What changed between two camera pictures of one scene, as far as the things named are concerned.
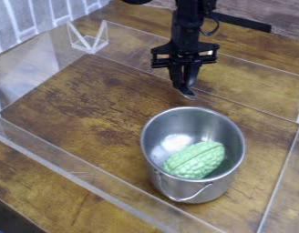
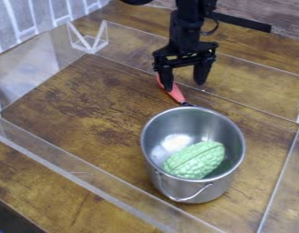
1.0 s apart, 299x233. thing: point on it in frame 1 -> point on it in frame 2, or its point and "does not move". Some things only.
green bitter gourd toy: [197, 161] does not move
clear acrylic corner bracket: [87, 43] does not move
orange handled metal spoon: [192, 96] -> [176, 92]
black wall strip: [238, 21] does not move
